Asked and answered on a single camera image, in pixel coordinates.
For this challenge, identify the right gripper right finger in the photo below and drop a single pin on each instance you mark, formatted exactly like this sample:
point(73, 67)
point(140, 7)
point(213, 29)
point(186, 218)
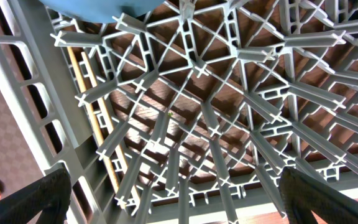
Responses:
point(304, 197)

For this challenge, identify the wooden chopstick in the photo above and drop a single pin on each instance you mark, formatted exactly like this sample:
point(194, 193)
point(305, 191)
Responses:
point(93, 119)
point(108, 121)

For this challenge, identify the brown serving tray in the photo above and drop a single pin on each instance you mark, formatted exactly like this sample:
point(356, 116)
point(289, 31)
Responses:
point(18, 167)

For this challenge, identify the grey dishwasher rack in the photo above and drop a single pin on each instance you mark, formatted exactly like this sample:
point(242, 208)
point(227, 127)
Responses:
point(210, 101)

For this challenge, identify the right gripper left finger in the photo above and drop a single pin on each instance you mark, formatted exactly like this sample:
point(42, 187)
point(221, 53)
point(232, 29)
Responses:
point(48, 197)

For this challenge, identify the dark blue plate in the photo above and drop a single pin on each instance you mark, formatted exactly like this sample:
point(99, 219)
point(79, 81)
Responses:
point(101, 11)

